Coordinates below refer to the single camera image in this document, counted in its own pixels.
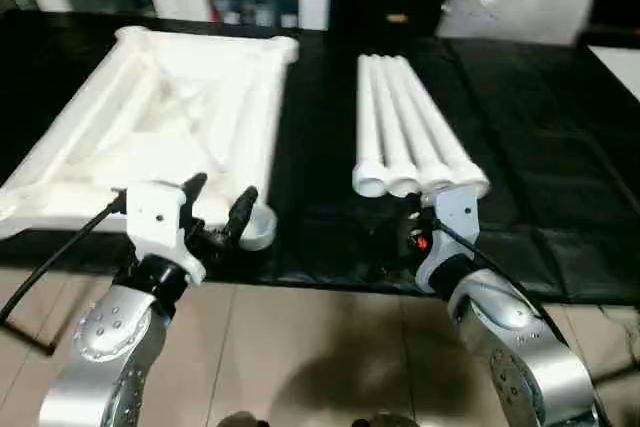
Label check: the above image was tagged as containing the white plastic table top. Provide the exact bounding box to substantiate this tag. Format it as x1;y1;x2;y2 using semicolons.
0;25;300;252

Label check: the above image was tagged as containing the white plastic table leg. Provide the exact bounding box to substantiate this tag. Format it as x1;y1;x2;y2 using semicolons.
380;55;456;193
392;56;491;196
351;54;387;199
369;54;422;198

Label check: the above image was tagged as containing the black work mat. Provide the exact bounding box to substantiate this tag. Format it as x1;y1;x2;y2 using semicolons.
0;9;640;306

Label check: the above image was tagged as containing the right robot leg dark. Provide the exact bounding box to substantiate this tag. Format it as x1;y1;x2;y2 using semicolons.
349;411;416;427

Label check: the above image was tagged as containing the robot leg dark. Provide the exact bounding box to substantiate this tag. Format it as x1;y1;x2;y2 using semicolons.
349;411;416;427
222;411;271;427

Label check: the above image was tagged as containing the left robot leg dark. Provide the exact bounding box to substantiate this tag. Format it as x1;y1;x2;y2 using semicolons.
222;411;271;427

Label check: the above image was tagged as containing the white flat board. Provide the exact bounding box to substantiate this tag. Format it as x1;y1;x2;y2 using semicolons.
587;44;640;93

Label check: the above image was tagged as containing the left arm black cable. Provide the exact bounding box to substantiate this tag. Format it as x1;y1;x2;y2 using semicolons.
0;186;129;321

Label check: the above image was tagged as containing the black table frame leg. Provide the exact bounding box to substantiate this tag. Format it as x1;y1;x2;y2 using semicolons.
0;316;56;358

